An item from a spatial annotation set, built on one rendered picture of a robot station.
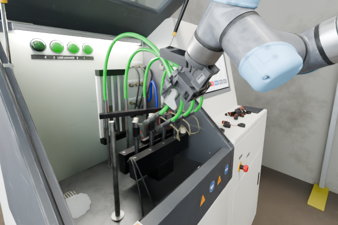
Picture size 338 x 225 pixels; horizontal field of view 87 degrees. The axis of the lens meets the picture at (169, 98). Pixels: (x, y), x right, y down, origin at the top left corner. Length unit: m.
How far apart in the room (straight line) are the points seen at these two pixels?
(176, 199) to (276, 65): 0.43
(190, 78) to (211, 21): 0.15
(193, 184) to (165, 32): 0.75
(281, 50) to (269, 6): 2.30
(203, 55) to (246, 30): 0.11
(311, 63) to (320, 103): 2.02
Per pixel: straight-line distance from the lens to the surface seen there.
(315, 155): 2.57
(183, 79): 0.44
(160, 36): 1.04
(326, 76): 2.38
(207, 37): 0.36
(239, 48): 0.30
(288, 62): 0.28
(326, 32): 0.39
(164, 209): 0.54
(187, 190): 0.59
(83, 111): 0.88
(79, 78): 0.86
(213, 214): 0.85
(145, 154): 0.71
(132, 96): 1.02
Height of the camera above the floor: 1.32
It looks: 11 degrees down
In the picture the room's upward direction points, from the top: straight up
